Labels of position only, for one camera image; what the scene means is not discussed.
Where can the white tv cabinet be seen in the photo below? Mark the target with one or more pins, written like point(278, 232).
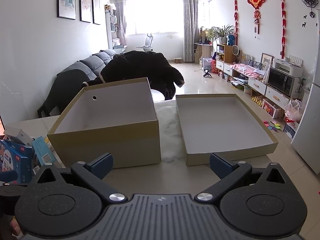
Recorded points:
point(254, 81)

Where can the large tan cardboard box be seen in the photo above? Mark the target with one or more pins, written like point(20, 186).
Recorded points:
point(118, 118)

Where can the white office chair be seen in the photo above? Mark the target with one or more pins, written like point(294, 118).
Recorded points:
point(148, 43)

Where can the red chinese knot ornament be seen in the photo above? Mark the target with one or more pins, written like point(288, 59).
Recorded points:
point(256, 4)

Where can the large blue medicine box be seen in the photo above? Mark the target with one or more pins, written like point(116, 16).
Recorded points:
point(17, 157)

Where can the framed picture right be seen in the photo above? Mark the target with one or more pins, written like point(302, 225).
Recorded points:
point(96, 12)

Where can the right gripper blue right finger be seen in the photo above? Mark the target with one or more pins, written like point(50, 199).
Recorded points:
point(220, 166)

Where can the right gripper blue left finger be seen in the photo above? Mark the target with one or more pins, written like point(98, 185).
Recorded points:
point(101, 166)

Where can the tan cardboard box lid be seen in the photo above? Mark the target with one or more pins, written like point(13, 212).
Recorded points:
point(222, 124)

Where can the black dining chair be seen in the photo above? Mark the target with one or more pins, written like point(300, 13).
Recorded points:
point(65, 87)

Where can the white refrigerator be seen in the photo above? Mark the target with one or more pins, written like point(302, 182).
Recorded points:
point(307, 137)

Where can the green potted plant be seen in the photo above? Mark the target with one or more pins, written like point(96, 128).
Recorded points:
point(220, 33)

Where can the light blue medicine box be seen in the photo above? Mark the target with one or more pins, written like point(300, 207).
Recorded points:
point(43, 151)

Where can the framed picture middle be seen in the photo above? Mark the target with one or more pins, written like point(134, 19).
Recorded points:
point(85, 11)

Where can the black microwave oven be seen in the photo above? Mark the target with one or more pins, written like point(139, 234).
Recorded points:
point(283, 82)

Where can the grey sofa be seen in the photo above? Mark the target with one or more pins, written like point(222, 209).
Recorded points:
point(92, 65)

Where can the black fluffy coat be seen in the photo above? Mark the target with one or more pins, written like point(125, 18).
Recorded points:
point(138, 64)

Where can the white printer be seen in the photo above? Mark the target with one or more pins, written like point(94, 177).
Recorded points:
point(292, 67)

